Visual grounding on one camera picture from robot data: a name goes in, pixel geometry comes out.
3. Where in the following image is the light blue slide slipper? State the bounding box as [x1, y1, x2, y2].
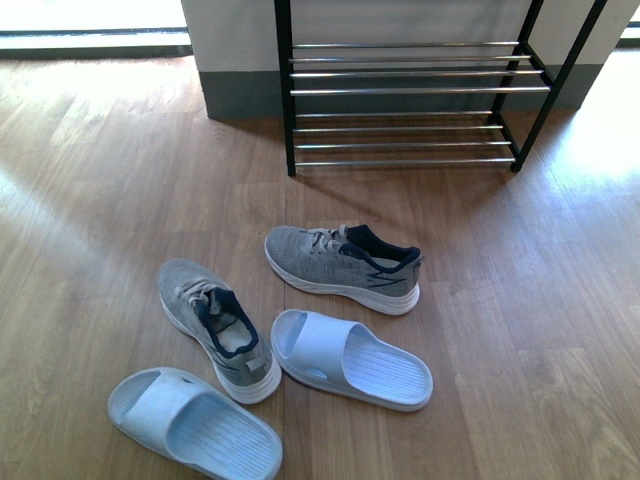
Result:
[271, 310, 433, 412]
[108, 367, 283, 479]

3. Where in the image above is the grey sneaker with laces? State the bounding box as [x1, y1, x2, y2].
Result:
[264, 225, 422, 316]

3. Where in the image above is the black metal shoe rack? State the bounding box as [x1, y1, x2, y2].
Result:
[274, 1, 606, 176]

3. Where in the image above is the dark window frame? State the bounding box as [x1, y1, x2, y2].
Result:
[1, 27, 193, 60]

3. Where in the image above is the grey sneaker navy lining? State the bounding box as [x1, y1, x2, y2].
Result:
[156, 259, 282, 404]

